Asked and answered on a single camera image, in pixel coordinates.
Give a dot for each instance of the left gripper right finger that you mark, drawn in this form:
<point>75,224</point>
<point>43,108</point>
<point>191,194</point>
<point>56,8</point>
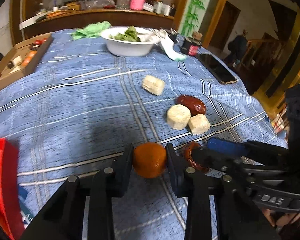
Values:
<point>176,166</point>

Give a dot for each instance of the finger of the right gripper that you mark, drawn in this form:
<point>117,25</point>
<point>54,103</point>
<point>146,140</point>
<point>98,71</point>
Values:
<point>233,149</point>
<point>219,161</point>

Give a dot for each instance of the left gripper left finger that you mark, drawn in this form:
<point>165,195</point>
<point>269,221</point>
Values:
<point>122,169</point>

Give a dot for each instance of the dark red date small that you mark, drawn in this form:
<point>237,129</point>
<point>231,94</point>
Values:
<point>190,152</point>

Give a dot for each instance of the orange mandarin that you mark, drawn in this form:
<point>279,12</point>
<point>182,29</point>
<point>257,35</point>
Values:
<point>149,160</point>

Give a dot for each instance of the white cube block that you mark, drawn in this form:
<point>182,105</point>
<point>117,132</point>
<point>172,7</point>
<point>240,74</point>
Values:
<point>199,124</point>

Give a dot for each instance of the white round block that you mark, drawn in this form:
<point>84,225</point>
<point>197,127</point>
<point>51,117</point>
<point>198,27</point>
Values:
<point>178,117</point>

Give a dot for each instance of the cream block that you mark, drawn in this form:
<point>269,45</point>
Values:
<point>153,85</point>

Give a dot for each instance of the right hand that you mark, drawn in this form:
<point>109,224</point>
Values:
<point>281,220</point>

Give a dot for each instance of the black smartphone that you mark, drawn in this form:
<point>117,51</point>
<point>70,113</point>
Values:
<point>221,74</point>

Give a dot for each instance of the blue plaid tablecloth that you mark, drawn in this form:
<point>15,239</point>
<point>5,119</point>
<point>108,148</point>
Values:
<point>76,113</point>

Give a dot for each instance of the person in background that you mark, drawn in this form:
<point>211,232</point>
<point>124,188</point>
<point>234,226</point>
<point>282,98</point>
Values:
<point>238,46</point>

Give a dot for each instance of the dark jar red label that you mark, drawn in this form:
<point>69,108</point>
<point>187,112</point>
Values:
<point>190,46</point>

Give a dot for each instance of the white sock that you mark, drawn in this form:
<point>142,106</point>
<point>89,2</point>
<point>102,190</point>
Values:
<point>167,45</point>

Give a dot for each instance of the red plastic tray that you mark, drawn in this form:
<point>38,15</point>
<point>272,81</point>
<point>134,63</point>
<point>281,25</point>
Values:
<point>10,218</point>

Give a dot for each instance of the white bowl with greens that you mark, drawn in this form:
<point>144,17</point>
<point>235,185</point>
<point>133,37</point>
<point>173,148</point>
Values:
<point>129,41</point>

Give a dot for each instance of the green cloth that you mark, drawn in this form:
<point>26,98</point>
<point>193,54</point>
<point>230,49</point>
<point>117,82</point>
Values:
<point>92,30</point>

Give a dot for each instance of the brown cardboard box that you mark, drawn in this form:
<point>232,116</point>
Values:
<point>23,59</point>

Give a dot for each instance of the wooden sideboard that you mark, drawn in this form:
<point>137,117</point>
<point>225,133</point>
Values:
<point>116,17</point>

